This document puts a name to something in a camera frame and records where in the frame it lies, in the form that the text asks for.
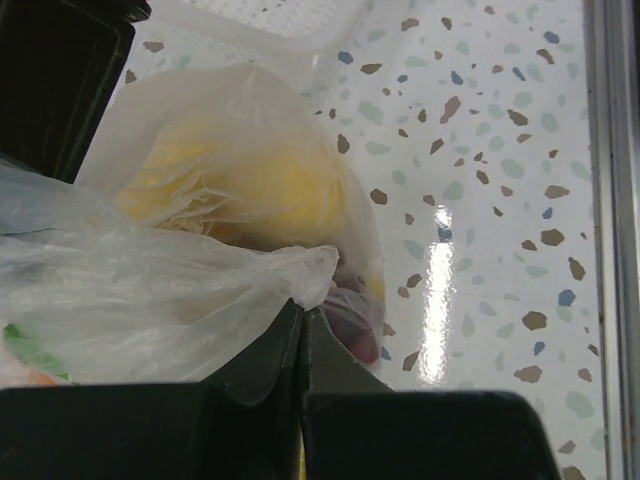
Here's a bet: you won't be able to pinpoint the clear printed plastic bag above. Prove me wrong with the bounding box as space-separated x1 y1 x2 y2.
1 64 385 388

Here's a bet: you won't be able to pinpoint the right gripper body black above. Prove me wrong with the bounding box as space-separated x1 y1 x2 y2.
1 0 152 183

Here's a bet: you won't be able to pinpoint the orange fake pineapple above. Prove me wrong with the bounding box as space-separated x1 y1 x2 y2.
29 372 58 386

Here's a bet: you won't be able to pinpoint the aluminium frame rail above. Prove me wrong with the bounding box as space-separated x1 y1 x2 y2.
584 1 639 479

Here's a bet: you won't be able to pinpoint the red fake grapes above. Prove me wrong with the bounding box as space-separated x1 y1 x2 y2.
322 270 385 367

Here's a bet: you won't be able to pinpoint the yellow fake mango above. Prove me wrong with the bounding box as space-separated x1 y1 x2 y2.
114 127 353 249

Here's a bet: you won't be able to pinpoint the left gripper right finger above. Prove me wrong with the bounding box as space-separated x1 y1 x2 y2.
300 310 560 479

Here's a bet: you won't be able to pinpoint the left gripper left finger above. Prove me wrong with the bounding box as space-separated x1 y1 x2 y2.
1 303 303 479

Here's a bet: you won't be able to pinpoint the white plastic basket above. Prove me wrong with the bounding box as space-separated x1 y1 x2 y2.
119 1 373 95

